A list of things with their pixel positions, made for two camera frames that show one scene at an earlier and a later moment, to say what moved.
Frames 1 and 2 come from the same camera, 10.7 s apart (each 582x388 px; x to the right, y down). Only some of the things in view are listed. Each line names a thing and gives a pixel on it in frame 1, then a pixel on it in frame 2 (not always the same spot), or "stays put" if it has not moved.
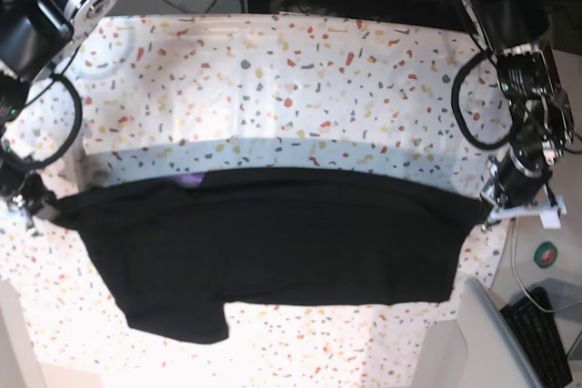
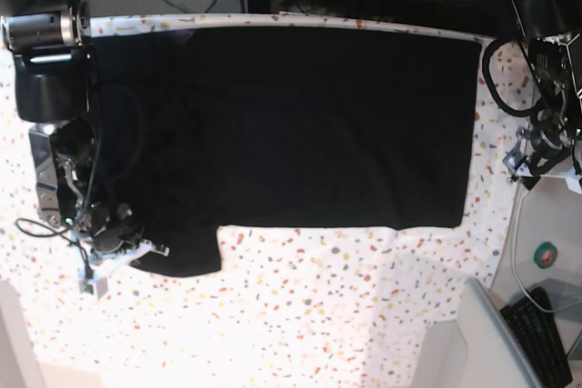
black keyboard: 538,336 stays put
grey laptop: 495,357 stays put
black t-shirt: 188,245 → 197,129
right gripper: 511,183 → 546,139
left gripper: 26,194 → 117,232
